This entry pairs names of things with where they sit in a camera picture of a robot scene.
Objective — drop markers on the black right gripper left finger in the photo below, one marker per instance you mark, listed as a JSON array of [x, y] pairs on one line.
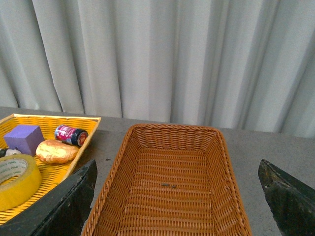
[[61, 212]]

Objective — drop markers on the brown wicker basket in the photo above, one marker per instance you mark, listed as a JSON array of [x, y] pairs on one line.
[[170, 180]]

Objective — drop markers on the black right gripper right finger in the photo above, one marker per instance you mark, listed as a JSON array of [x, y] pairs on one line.
[[292, 202]]

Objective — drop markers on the orange toy bread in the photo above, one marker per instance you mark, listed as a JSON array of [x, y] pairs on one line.
[[54, 151]]

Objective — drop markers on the grey curtain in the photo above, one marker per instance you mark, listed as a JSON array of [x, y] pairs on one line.
[[244, 64]]

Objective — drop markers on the small red drink can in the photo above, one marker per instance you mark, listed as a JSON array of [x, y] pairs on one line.
[[70, 135]]

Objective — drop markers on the yellow tape roll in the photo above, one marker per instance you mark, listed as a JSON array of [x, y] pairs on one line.
[[20, 178]]

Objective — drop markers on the purple foam cube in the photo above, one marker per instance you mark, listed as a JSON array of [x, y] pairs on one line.
[[26, 138]]

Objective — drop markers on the toy panda figure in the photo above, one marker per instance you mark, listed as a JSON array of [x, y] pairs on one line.
[[8, 152]]

